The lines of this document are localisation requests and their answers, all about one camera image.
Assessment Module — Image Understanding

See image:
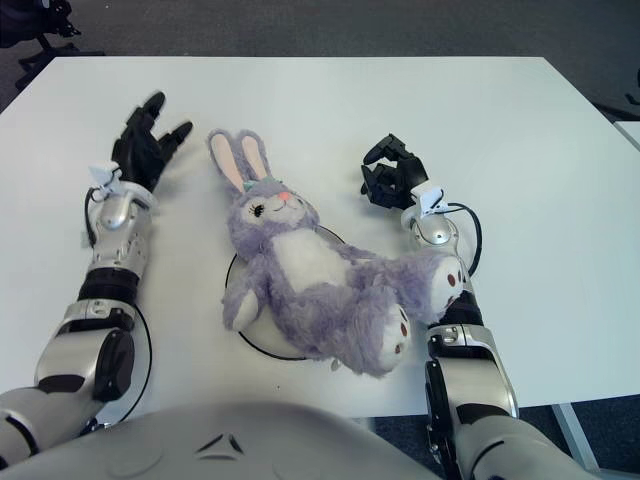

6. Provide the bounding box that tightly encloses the dark chair with black base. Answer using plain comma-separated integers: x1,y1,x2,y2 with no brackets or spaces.
593,67,640,121

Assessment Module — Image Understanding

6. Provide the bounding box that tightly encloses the black left upper arm cable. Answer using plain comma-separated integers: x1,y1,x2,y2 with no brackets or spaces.
87,303,154,432

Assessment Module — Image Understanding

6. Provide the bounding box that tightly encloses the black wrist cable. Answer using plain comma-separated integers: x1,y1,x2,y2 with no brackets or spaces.
446,201,484,277
82,185,105,250

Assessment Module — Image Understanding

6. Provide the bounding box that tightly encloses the white plate with black rim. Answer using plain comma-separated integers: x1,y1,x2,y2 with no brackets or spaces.
223,224,351,360

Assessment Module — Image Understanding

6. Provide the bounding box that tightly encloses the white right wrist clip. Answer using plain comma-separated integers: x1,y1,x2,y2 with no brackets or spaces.
410,184,446,219

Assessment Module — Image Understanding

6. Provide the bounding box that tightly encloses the white neighbouring table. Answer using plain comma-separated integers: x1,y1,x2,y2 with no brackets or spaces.
613,119,640,151

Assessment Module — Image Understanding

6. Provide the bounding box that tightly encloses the grey robot torso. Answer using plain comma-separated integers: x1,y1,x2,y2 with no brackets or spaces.
9,398,451,480

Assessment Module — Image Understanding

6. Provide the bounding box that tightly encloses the black office chair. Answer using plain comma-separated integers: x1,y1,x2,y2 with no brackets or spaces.
0,0,107,84

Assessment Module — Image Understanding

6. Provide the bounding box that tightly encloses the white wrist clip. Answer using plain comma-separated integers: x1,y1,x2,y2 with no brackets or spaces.
88,163,124,202
410,184,446,219

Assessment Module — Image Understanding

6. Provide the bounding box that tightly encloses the purple plush bunny doll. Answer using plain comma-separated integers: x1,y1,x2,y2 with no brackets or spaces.
206,128,470,378

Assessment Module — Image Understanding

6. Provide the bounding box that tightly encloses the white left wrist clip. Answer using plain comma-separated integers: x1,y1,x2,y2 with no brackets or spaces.
88,163,124,202

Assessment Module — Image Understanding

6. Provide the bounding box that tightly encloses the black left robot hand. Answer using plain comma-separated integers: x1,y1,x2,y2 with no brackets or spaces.
110,90,194,194

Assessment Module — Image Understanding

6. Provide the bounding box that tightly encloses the white metal table leg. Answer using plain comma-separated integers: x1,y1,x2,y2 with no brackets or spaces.
551,399,600,472

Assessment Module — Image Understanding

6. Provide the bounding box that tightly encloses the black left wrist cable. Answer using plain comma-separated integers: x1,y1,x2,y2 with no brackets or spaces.
82,185,105,250

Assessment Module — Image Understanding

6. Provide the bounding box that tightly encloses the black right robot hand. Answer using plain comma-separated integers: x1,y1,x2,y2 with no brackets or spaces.
358,132,429,210

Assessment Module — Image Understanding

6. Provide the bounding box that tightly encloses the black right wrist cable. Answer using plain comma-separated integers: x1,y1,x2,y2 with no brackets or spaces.
446,201,484,277

